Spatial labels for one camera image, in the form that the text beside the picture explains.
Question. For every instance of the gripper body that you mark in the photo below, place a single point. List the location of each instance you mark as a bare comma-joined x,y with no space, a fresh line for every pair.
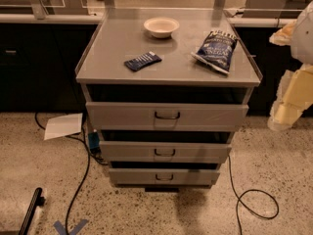
303,38

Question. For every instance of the black bar on floor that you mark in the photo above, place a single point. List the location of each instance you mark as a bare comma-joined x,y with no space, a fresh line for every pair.
37,201

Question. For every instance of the grey middle drawer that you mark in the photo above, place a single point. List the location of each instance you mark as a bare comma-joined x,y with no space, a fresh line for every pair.
164,152

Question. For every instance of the grey bottom drawer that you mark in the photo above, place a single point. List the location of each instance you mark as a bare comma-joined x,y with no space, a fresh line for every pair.
145,176

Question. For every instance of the white paper sheet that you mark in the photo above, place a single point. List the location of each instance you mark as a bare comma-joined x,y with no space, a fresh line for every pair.
63,126

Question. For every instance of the white ceramic bowl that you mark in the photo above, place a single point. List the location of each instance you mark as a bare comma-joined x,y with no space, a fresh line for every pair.
161,27

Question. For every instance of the dark counter cabinet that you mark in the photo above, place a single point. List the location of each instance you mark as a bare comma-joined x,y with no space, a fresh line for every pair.
37,66
272,60

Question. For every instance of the dark right counter cabinet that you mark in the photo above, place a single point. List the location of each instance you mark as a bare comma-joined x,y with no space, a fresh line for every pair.
272,60

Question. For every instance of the blue chip bag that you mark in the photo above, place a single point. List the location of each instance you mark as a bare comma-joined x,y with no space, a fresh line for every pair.
217,50

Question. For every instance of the blue box on floor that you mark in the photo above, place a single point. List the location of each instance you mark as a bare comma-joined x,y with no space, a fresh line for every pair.
93,141

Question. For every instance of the grey top drawer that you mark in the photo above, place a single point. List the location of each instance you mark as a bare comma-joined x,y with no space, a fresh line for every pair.
165,116

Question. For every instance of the small dark blue packet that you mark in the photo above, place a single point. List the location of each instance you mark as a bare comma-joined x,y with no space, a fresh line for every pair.
143,61

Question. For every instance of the grey drawer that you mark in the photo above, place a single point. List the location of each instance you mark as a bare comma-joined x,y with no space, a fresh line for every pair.
145,176
164,152
165,116

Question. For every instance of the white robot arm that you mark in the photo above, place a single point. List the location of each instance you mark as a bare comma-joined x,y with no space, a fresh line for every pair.
295,91

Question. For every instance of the grey metal drawer cabinet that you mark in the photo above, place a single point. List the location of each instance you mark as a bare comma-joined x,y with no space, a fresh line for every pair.
177,79

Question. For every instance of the dark left counter cabinet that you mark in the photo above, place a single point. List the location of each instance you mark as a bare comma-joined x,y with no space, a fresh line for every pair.
37,66

